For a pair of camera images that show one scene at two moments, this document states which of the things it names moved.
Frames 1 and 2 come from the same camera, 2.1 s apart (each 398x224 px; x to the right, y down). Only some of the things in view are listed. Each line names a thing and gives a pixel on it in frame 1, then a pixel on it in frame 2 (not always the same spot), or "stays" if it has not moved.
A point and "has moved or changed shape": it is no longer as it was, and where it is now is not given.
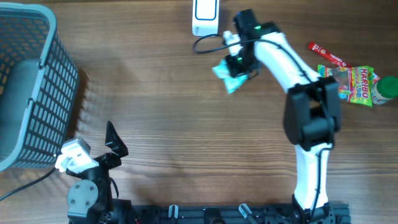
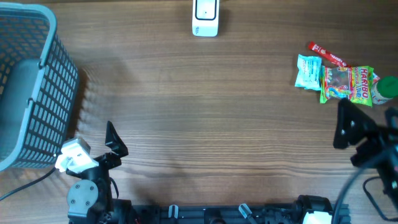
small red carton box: x=375 y=78 stays
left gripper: x=114 y=142 stays
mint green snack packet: x=232 y=83 has moved or changed shape
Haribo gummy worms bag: x=355 y=83 stays
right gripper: x=236 y=69 to x=379 y=140
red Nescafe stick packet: x=327 y=55 stays
